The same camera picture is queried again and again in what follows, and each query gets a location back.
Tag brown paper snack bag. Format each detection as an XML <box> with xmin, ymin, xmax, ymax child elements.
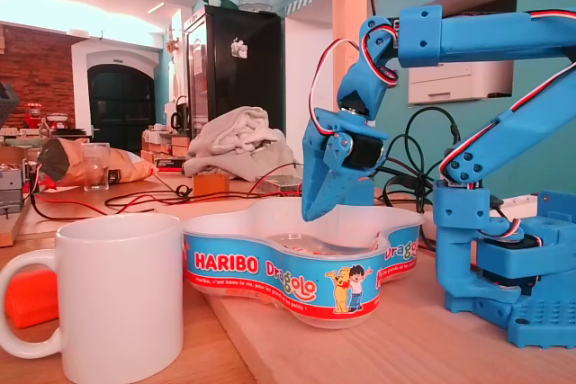
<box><xmin>38</xmin><ymin>136</ymin><xmax>158</xmax><ymax>187</ymax></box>

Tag white red black servo cable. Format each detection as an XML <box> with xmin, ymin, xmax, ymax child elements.
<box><xmin>309</xmin><ymin>36</ymin><xmax>375</xmax><ymax>133</ymax></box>

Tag clear glass dome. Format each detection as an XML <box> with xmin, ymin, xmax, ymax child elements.
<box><xmin>237</xmin><ymin>0</ymin><xmax>274</xmax><ymax>13</ymax></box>

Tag grey metal power supply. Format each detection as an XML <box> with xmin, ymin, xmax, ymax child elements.
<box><xmin>256</xmin><ymin>173</ymin><xmax>305</xmax><ymax>192</ymax></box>

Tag red wire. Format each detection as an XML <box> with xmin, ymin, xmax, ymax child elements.
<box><xmin>31</xmin><ymin>161</ymin><xmax>311</xmax><ymax>219</ymax></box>

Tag clear drinking glass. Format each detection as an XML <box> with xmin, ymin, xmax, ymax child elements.
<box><xmin>82</xmin><ymin>141</ymin><xmax>112</xmax><ymax>192</ymax></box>

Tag blue post base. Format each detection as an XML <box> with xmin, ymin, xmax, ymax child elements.
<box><xmin>332</xmin><ymin>175</ymin><xmax>375</xmax><ymax>208</ymax></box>

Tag light wooden base board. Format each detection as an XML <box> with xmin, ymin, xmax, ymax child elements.
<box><xmin>202</xmin><ymin>197</ymin><xmax>576</xmax><ymax>384</ymax></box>

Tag orange cylinder case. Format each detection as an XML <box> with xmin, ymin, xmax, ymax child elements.
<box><xmin>4</xmin><ymin>266</ymin><xmax>60</xmax><ymax>329</ymax></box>

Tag black cabinet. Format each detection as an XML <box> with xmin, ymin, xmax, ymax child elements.
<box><xmin>183</xmin><ymin>4</ymin><xmax>287</xmax><ymax>142</ymax></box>

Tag small orange block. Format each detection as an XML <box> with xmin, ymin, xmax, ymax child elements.
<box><xmin>193</xmin><ymin>172</ymin><xmax>230</xmax><ymax>199</ymax></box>

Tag white ceramic mug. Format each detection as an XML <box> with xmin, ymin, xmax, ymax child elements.
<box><xmin>0</xmin><ymin>211</ymin><xmax>185</xmax><ymax>384</ymax></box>

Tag black kettle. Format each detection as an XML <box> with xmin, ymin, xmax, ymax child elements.
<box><xmin>169</xmin><ymin>94</ymin><xmax>193</xmax><ymax>131</ymax></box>

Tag small wooden plank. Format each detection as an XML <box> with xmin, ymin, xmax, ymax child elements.
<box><xmin>0</xmin><ymin>207</ymin><xmax>33</xmax><ymax>249</ymax></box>

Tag red kitchen appliance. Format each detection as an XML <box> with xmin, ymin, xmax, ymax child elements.
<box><xmin>24</xmin><ymin>102</ymin><xmax>44</xmax><ymax>129</ymax></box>

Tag stacked cardboard boxes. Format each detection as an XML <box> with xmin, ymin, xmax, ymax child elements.
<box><xmin>141</xmin><ymin>127</ymin><xmax>191</xmax><ymax>172</ymax></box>

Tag white printer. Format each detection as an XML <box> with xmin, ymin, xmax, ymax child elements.
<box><xmin>407</xmin><ymin>59</ymin><xmax>515</xmax><ymax>107</ymax></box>

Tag grey crumpled towel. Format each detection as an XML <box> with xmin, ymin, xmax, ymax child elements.
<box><xmin>182</xmin><ymin>105</ymin><xmax>307</xmax><ymax>183</ymax></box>

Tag dark arched door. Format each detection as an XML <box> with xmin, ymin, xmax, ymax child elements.
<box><xmin>87</xmin><ymin>64</ymin><xmax>157</xmax><ymax>154</ymax></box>

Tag Haribo plastic candy tub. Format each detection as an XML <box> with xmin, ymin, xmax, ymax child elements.
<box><xmin>182</xmin><ymin>196</ymin><xmax>427</xmax><ymax>330</ymax></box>

